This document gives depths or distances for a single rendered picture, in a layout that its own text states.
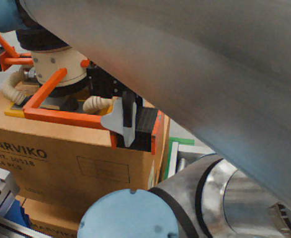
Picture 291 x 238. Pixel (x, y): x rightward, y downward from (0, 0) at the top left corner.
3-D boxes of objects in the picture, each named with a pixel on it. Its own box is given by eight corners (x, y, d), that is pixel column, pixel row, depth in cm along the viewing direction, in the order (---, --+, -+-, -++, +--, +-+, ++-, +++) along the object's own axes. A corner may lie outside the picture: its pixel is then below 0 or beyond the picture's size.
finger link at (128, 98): (126, 120, 45) (129, 71, 42) (136, 121, 45) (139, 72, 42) (118, 129, 41) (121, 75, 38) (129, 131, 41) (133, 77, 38)
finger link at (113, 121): (103, 142, 47) (104, 93, 44) (134, 147, 47) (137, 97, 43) (97, 149, 45) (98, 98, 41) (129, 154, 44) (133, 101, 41)
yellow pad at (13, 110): (113, 108, 76) (111, 93, 72) (102, 130, 68) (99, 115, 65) (20, 98, 81) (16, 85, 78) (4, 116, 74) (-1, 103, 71)
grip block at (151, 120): (162, 125, 53) (163, 106, 50) (155, 155, 47) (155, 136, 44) (123, 121, 55) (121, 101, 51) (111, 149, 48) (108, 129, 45)
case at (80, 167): (163, 149, 118) (166, 72, 92) (145, 226, 88) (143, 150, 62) (48, 132, 127) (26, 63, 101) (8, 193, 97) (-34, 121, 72)
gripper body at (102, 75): (104, 77, 48) (98, 17, 40) (148, 82, 47) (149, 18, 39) (89, 100, 42) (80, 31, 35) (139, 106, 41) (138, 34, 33)
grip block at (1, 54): (19, 59, 82) (15, 44, 79) (3, 73, 75) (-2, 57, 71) (2, 59, 84) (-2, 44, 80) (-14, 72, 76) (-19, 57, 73)
